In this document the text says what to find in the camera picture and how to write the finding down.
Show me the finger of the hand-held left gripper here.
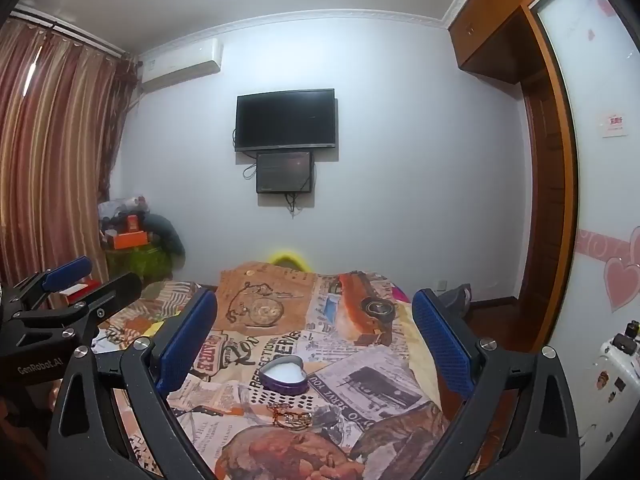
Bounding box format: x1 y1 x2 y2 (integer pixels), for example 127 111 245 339
0 256 94 317
10 272 144 349

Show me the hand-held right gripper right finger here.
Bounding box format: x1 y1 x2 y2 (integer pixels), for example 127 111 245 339
412 289 582 480

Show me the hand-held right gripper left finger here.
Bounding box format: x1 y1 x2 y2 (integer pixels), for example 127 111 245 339
47 287 218 480

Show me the purple heart-shaped tin box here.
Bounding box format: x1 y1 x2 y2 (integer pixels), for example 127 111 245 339
260 355 307 397

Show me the tangle of colourful bracelets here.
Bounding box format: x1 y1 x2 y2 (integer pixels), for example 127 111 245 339
267 402 314 431

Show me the red box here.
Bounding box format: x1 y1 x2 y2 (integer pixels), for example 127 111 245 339
62 280 104 307

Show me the green cloth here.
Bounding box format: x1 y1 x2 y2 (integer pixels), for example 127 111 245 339
104 246 174 284

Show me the grey bag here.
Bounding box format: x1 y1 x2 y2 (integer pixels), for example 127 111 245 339
440 283 474 319

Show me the flat orange box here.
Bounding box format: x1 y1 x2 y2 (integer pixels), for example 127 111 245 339
112 230 152 250

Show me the dark cloth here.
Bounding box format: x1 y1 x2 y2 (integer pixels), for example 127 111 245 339
144 213 187 272

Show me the clear plastic bag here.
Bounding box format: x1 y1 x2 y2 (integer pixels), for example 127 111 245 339
97 195 152 224

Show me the printed blanket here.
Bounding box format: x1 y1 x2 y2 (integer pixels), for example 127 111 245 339
100 260 481 480

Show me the striped brown curtain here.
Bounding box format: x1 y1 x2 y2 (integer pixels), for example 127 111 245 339
0 20 138 293

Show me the yellow plastic item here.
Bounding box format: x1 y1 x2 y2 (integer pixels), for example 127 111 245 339
269 249 309 271

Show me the white appliance with stickers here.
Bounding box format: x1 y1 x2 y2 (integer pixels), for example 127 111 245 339
579 320 640 457

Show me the pink swirl band sticker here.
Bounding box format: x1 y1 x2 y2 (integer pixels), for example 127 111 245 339
577 226 640 257

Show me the brown wooden door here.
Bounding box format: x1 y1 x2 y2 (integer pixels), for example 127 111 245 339
519 4 581 356

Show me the pink heart sticker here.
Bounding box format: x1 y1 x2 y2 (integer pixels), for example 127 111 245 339
602 255 640 314

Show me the white sliding wardrobe door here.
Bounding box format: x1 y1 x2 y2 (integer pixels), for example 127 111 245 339
529 0 640 461

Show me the white air conditioner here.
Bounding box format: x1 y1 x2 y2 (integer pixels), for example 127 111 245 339
139 38 224 93

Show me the wooden overhead cabinet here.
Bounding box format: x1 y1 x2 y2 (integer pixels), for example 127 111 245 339
448 0 576 86

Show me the small black wall monitor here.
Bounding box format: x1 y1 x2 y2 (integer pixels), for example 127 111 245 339
256 151 315 194

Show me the black wall television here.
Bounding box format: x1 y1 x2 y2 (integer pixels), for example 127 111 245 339
235 88 337 153

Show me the white curtain rail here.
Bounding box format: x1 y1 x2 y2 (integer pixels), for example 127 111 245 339
10 2 135 59

